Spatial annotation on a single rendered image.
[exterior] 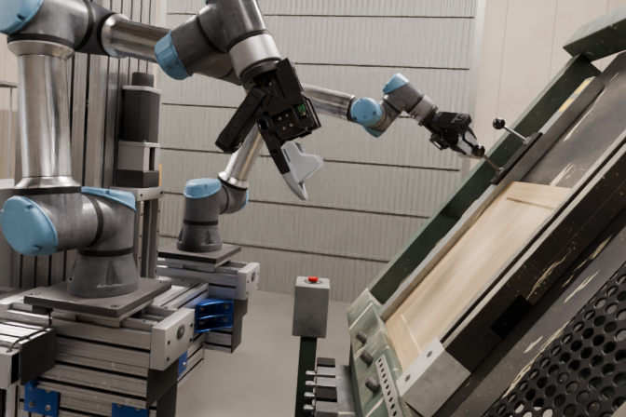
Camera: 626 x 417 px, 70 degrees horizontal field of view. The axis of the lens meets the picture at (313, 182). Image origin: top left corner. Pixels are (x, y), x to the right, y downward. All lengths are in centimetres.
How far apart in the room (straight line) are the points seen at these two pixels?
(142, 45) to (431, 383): 88
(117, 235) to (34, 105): 31
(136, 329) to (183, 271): 50
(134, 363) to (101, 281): 19
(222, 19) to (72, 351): 79
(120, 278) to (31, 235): 22
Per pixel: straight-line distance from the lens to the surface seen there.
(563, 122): 152
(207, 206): 151
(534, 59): 453
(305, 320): 162
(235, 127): 71
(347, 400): 132
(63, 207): 100
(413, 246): 164
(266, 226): 449
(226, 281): 150
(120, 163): 136
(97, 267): 110
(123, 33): 106
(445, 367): 96
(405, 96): 138
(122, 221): 109
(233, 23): 73
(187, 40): 77
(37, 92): 103
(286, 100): 68
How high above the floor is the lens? 138
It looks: 3 degrees down
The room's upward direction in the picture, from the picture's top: 4 degrees clockwise
